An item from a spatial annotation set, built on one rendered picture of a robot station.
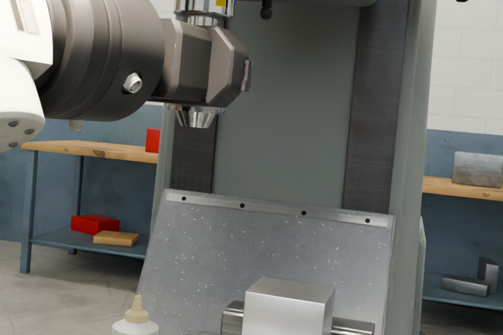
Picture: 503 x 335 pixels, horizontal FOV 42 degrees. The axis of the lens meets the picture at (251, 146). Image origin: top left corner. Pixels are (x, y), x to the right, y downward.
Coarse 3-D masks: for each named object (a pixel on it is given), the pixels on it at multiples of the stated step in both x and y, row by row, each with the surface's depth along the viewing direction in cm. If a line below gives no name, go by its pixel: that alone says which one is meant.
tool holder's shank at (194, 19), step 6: (192, 18) 50; (198, 18) 50; (204, 18) 50; (210, 18) 50; (216, 18) 51; (222, 18) 51; (192, 24) 50; (198, 24) 50; (204, 24) 50; (210, 24) 50; (216, 24) 51
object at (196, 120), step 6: (180, 114) 50; (186, 114) 50; (192, 114) 50; (198, 114) 50; (204, 114) 50; (210, 114) 51; (180, 120) 51; (186, 120) 50; (192, 120) 50; (198, 120) 50; (204, 120) 50; (210, 120) 51; (186, 126) 51; (192, 126) 50; (198, 126) 51; (204, 126) 51
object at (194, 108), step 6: (168, 108) 50; (174, 108) 50; (180, 108) 49; (186, 108) 49; (192, 108) 49; (198, 108) 49; (204, 108) 49; (210, 108) 50; (216, 108) 50; (222, 108) 51
